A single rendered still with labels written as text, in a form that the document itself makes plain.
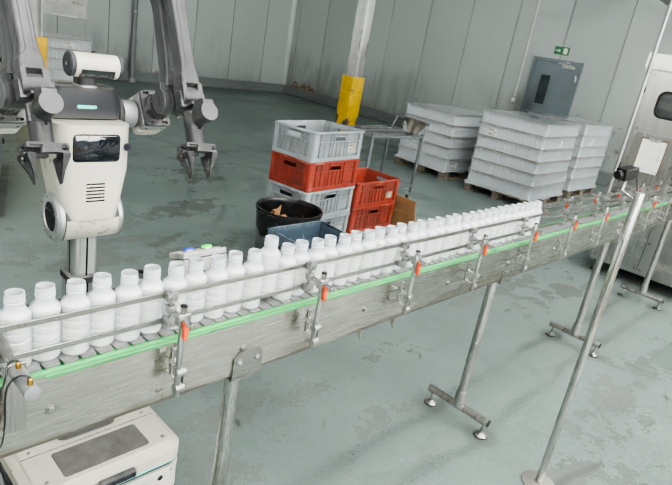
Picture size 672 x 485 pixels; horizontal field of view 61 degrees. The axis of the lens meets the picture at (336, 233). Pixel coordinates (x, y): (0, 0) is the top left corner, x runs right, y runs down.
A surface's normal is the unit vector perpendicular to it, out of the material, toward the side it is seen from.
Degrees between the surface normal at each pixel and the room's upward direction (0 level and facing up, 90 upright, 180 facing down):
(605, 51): 90
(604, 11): 90
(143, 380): 90
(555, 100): 90
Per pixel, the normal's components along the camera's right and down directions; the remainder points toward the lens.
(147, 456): 0.51, -0.62
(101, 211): 0.70, 0.34
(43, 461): 0.17, -0.93
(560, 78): -0.69, 0.11
